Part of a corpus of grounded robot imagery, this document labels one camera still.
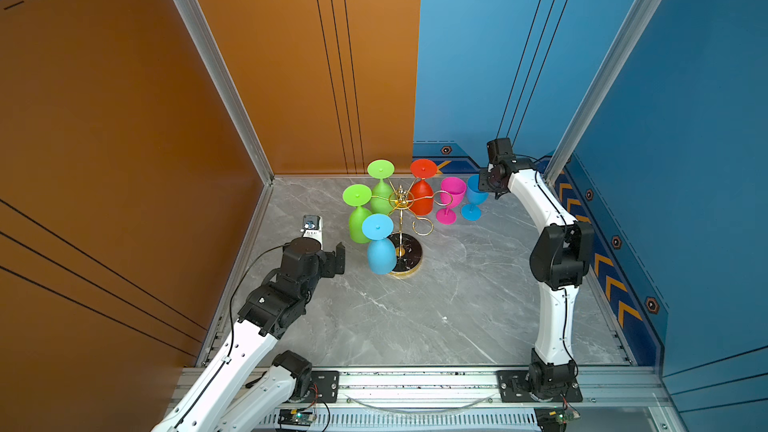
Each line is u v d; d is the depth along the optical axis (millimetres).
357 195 755
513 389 724
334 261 644
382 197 847
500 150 773
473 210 1085
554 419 704
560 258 568
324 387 739
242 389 455
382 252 740
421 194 870
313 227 618
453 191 937
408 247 968
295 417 707
